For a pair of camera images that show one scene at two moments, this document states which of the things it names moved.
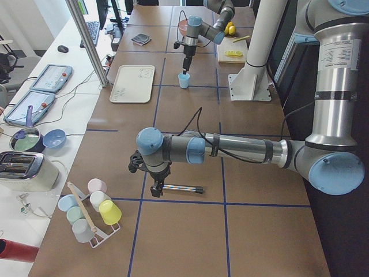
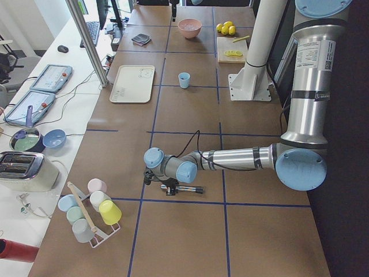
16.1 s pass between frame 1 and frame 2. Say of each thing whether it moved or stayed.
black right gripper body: moved
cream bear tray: stayed
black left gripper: moved
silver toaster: stayed
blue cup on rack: stayed
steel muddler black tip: stayed
